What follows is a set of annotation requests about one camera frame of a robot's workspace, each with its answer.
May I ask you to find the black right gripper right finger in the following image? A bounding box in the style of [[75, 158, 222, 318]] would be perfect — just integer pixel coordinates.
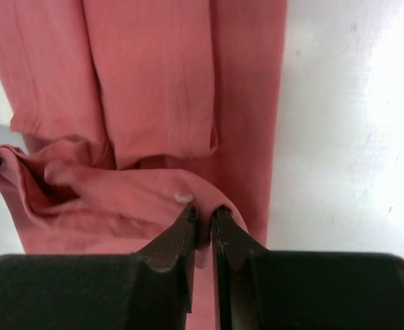
[[211, 207, 404, 329]]

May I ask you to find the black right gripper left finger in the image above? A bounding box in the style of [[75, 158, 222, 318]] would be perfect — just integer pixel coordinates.
[[0, 204, 198, 329]]

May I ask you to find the pink red t-shirt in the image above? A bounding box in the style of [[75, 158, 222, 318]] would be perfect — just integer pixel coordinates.
[[0, 1, 287, 329]]

